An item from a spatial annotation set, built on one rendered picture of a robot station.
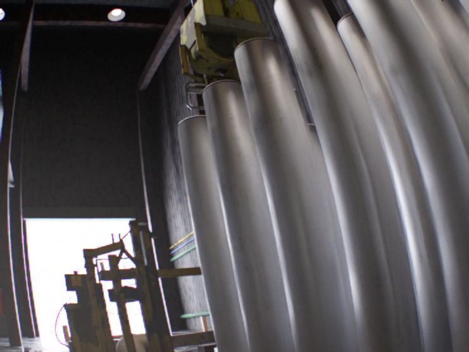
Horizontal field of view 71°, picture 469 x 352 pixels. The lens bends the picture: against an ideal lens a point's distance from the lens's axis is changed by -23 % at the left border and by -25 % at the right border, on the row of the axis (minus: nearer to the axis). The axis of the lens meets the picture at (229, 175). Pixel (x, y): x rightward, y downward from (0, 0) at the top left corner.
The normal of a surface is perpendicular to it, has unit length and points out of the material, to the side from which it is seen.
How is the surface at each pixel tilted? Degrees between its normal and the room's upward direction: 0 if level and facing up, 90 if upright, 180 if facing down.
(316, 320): 90
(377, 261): 90
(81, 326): 90
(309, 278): 90
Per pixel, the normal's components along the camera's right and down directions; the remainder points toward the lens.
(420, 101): -0.76, -0.08
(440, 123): -0.53, -0.19
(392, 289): -0.10, -0.32
